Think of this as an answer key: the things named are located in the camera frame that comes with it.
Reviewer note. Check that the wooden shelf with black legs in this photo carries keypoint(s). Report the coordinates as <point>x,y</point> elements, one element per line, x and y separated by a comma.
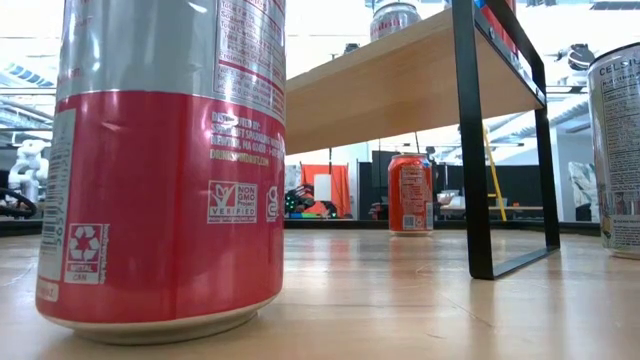
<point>400,90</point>

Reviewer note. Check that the silver red Spindrift can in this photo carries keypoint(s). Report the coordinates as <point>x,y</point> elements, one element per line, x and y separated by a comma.
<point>150,200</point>
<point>395,20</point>

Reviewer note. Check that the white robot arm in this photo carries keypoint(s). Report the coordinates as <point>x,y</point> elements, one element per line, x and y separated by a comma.
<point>30,167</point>

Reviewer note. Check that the white paper sheet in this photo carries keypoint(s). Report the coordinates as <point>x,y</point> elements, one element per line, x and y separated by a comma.
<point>322,187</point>

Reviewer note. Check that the orange cloth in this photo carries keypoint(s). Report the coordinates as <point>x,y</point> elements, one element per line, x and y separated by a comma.
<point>342,190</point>

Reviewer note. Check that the black cabinet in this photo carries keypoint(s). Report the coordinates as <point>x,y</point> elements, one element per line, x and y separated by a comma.
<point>372,185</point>

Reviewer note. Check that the small dark ceiling device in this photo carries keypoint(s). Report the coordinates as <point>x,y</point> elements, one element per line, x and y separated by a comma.
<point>351,48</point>

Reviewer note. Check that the wooden desk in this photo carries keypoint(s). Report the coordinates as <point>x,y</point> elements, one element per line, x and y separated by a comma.
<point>520,208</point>

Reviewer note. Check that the white wrapped object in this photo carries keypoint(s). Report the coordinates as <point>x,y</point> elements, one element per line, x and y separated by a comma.
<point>581,180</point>

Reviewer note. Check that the black round ceiling fixture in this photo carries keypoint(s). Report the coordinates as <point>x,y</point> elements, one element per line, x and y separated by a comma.
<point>581,57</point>

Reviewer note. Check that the white Celsius slim can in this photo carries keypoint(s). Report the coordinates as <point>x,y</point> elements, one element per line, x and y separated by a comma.
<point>617,150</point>

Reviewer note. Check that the black partition wall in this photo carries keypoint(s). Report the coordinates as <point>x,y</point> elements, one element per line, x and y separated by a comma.
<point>520,185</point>

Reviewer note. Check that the striped ceiling duct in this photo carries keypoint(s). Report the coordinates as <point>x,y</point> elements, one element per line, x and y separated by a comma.
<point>25,75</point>

